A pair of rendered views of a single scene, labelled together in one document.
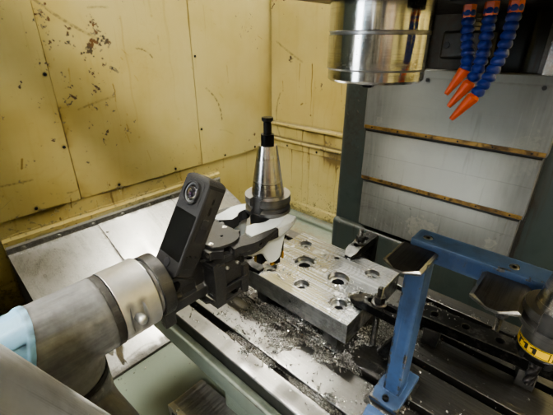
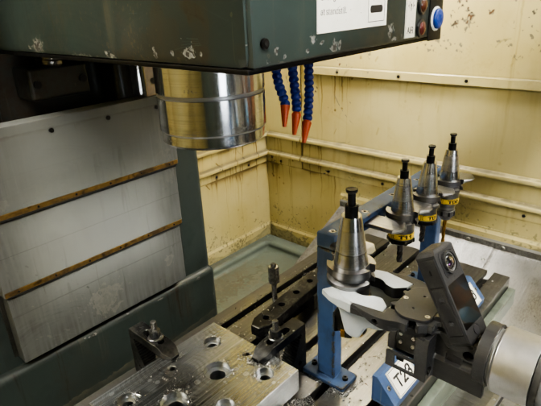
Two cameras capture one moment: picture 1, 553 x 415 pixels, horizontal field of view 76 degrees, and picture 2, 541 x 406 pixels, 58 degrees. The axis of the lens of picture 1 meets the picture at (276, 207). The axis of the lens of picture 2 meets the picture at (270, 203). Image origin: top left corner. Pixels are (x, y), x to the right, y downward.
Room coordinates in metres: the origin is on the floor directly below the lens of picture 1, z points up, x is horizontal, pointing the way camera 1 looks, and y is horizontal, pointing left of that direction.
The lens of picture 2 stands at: (0.54, 0.57, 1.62)
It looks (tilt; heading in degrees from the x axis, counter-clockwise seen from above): 23 degrees down; 271
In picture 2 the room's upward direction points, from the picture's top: 3 degrees counter-clockwise
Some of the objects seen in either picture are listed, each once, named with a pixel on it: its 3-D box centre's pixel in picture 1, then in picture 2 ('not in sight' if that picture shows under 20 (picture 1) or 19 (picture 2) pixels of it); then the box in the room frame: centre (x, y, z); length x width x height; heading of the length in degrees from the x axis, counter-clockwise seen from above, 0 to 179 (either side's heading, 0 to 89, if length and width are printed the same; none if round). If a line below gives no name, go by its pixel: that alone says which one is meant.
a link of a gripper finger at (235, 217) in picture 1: (240, 226); (352, 316); (0.45, 0.05, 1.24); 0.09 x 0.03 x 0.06; 151
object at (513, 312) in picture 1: (499, 295); (387, 225); (0.33, -0.26, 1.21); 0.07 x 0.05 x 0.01; 138
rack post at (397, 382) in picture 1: (406, 328); (329, 314); (0.45, -0.22, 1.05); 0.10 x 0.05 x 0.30; 138
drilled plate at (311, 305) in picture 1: (320, 277); (198, 396); (0.69, -0.11, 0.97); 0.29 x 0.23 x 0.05; 48
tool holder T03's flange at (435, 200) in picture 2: not in sight; (426, 197); (0.22, -0.39, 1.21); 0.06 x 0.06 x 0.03
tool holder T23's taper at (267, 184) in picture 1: (267, 169); (351, 238); (0.45, 0.01, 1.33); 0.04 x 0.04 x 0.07
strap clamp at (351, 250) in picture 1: (360, 252); (155, 350); (0.79, -0.22, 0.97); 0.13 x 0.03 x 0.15; 138
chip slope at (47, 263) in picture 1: (186, 263); not in sight; (1.07, 0.33, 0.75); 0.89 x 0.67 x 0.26; 138
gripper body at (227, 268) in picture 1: (195, 268); (442, 338); (0.35, 0.10, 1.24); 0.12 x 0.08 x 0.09; 138
